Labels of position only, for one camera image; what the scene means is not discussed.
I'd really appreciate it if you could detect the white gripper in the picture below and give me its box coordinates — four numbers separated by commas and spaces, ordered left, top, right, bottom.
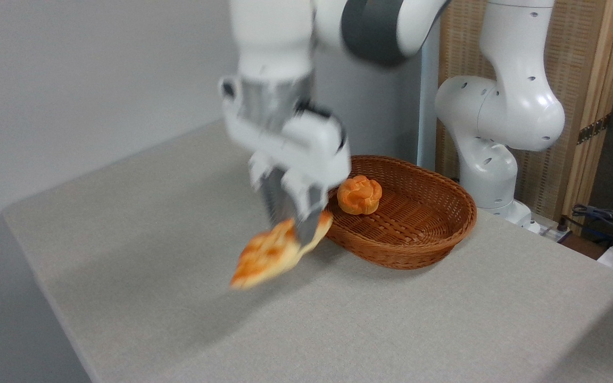
220, 74, 353, 247

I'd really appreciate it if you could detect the long braided bread loaf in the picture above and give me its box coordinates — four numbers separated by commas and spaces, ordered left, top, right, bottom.
230, 211, 334, 291

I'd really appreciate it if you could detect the round knotted bread roll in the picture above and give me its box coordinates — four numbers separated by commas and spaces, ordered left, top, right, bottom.
336, 174, 383, 216

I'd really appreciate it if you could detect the brown oval wicker basket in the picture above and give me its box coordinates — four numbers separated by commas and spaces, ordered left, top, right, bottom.
325, 155, 478, 271

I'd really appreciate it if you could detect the grey fabric table cover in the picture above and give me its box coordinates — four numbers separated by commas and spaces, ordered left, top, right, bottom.
1, 120, 613, 383

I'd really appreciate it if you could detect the metal screen hinge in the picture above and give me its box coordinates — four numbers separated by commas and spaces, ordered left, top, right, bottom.
576, 113, 612, 146

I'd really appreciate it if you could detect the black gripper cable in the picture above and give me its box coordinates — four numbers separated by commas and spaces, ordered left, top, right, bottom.
297, 102, 347, 151

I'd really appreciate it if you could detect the blue grey cable bundle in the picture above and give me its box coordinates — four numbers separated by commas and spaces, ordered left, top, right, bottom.
571, 203, 613, 252

